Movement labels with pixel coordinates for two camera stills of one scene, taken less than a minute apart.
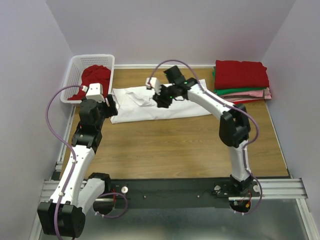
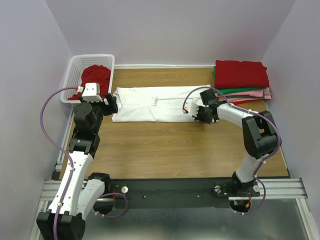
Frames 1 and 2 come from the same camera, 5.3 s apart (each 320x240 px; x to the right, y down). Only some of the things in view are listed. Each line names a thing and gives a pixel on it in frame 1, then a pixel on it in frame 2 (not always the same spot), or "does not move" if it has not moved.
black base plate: [177, 193] does not move
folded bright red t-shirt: [246, 101] does not move
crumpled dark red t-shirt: [96, 74] does not move
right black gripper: [162, 101] to [198, 118]
